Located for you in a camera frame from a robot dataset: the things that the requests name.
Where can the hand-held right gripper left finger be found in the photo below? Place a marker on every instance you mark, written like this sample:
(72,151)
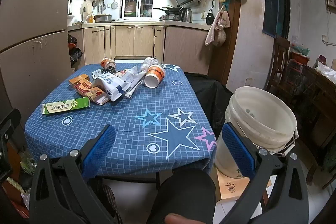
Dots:
(101,145)

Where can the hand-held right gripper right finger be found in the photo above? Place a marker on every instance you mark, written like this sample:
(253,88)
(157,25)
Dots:
(237,150)

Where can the white plastic bucket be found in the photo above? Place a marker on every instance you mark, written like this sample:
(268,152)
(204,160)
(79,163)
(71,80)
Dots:
(262,113)

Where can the green toothpaste box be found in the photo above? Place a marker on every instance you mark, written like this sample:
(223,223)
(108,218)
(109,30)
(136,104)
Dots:
(65,106)

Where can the red and cream box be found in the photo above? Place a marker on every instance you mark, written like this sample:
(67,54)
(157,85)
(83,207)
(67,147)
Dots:
(85,87)

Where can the white printed plastic bag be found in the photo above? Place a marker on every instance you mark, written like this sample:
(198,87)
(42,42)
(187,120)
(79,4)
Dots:
(113,85)

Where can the small orange box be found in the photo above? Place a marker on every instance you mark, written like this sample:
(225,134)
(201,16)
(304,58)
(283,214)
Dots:
(77,79)

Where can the small orange paper cup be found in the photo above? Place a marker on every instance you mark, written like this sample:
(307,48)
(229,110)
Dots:
(106,63)

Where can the large orange paper cup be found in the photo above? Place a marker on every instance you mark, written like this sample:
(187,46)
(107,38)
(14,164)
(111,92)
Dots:
(155,73)

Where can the clear plastic wrapper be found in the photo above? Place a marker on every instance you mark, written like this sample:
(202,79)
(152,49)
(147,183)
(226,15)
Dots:
(147,62)

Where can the person's right hand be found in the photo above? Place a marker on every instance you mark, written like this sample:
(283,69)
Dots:
(177,219)

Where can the blue star-print tablecloth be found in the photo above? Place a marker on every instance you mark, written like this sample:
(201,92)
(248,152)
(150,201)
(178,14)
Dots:
(131,108)

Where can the black cloth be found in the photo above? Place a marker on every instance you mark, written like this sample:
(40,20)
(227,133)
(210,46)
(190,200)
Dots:
(207,98)

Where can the person's dark trouser leg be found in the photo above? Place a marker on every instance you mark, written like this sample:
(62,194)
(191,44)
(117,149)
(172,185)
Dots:
(183,192)

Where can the clear plastic container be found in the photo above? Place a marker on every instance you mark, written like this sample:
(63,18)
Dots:
(294,77)

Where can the black plastic bag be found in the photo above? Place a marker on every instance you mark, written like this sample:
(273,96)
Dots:
(74,53)

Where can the dark wooden chair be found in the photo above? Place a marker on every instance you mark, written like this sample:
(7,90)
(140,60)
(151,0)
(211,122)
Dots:
(279,64)

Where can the dark wooden dining table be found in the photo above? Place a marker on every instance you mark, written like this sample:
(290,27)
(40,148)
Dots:
(320,98)

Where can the red plastic basin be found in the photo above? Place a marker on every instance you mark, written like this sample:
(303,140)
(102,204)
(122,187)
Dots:
(299,57)

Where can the beige kitchen base cabinets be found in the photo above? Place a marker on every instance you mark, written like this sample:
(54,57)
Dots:
(141,40)

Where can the beige refrigerator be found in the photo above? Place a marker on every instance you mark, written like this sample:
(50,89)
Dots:
(34,29)

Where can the hanging pink cloth bag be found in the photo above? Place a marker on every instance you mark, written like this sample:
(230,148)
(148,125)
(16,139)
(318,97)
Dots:
(219,27)

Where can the silver cooking pot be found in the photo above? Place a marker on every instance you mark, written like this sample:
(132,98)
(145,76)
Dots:
(103,18)

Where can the yellow bottle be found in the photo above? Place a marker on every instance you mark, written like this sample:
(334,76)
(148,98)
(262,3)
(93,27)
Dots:
(91,18)

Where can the small hanging black pan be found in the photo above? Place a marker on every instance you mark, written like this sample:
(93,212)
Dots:
(210,19)

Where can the steel kettle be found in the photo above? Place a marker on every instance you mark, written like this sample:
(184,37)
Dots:
(185,14)

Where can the black frying pan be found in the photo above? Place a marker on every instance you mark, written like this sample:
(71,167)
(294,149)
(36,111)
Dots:
(168,9)

